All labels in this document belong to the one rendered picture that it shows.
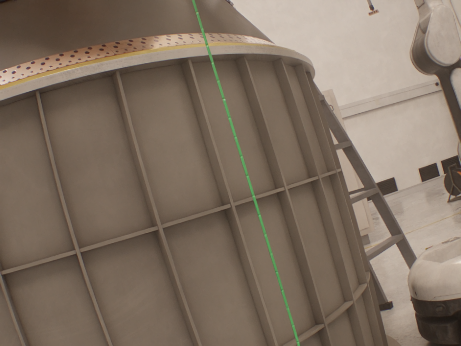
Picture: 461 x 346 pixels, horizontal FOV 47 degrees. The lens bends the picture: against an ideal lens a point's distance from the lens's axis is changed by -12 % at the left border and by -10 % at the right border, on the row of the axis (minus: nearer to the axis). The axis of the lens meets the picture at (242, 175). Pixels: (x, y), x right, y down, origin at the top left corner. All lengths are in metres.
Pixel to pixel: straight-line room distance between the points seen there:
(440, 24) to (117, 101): 1.27
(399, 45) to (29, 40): 9.05
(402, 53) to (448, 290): 8.37
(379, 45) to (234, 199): 8.75
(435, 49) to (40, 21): 1.36
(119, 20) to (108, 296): 0.69
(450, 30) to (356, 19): 7.98
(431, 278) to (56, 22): 1.45
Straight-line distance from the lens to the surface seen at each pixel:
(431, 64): 2.15
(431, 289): 2.00
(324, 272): 1.63
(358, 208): 5.55
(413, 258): 3.45
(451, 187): 6.76
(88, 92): 1.31
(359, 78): 9.82
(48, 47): 1.39
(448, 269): 1.97
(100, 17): 1.49
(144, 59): 1.33
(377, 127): 9.76
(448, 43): 2.13
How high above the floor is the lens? 0.79
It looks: 2 degrees up
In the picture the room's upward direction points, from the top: 17 degrees counter-clockwise
